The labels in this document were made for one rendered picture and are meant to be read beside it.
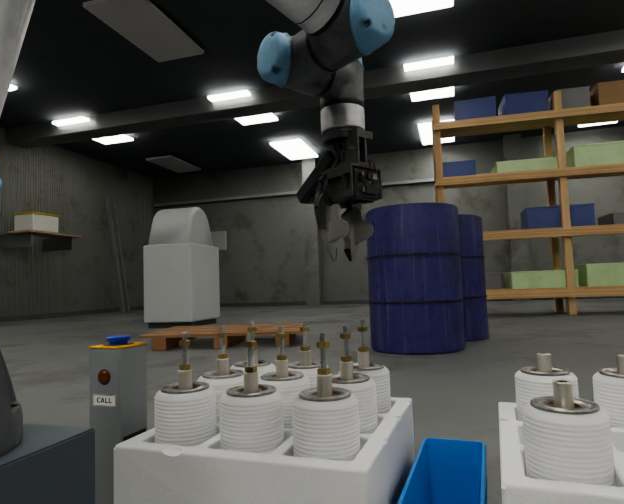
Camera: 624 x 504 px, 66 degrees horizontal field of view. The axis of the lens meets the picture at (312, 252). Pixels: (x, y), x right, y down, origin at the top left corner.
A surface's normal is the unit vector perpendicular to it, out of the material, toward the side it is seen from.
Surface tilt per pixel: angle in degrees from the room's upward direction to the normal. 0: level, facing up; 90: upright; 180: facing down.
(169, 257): 90
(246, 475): 90
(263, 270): 90
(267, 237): 90
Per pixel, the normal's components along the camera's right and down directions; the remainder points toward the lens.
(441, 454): -0.34, -0.09
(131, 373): 0.94, -0.06
